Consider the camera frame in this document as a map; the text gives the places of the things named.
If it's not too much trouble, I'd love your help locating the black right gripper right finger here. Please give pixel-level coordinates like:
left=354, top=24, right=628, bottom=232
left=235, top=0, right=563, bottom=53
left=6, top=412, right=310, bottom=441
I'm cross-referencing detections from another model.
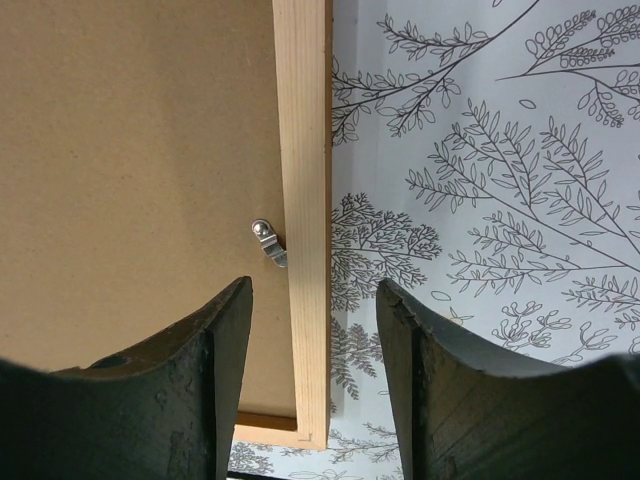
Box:
left=376, top=279, right=639, bottom=479

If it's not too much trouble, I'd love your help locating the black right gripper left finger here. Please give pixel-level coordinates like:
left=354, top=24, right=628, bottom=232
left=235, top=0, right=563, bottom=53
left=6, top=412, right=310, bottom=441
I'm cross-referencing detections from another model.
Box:
left=1, top=276, right=253, bottom=479

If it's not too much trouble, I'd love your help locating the brown cardboard backing board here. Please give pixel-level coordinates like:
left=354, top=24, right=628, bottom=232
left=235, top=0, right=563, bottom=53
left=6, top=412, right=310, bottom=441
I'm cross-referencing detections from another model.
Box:
left=1, top=1, right=295, bottom=417

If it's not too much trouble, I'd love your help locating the wooden picture frame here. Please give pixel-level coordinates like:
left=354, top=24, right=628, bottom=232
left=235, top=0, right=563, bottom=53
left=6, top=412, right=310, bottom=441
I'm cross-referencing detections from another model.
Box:
left=234, top=1, right=333, bottom=450

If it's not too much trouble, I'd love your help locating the floral patterned table mat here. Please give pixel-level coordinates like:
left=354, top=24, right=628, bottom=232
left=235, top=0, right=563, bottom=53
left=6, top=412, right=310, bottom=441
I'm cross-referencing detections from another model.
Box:
left=230, top=1, right=639, bottom=479

